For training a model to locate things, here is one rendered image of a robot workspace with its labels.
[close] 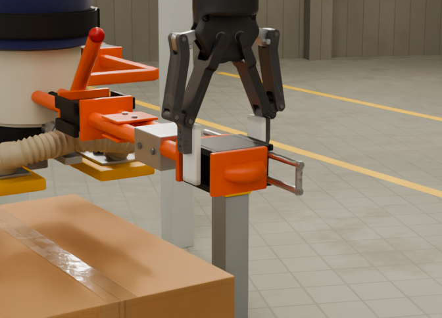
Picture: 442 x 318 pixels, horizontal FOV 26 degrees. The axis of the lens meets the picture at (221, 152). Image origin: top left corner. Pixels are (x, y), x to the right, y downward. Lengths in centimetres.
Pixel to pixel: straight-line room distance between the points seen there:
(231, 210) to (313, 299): 207
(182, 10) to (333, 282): 142
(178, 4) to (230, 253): 256
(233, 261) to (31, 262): 62
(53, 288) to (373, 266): 316
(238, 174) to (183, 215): 362
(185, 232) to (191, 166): 361
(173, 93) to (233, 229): 102
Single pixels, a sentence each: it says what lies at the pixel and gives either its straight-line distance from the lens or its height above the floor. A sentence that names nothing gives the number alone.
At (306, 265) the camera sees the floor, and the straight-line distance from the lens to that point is 449.
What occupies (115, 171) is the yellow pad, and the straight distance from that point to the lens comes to 154.
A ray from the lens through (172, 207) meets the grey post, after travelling 463.
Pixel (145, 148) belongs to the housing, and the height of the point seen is 120.
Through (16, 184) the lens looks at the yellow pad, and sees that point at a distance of 148.
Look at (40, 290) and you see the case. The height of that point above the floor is 95.
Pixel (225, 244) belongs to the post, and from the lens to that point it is 205.
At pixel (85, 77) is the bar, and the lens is 143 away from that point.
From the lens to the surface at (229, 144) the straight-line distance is 110.
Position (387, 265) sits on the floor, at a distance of 454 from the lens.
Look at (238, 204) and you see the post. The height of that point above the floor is 91.
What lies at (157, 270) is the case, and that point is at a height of 95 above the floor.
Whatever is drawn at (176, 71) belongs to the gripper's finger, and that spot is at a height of 131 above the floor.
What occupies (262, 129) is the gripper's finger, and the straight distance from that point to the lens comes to 112.
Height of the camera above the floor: 145
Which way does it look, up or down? 12 degrees down
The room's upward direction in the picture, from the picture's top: straight up
